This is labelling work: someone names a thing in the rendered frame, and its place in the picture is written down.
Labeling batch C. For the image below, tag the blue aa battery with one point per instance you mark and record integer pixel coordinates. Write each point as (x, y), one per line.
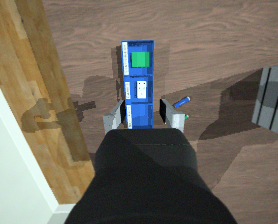
(182, 102)

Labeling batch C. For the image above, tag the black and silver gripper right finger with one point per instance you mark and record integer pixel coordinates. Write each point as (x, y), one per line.
(169, 115)

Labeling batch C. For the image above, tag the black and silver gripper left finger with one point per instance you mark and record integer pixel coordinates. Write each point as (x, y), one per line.
(114, 119)

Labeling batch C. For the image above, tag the blue three-compartment bin rack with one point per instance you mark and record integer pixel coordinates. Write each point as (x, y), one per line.
(139, 111)

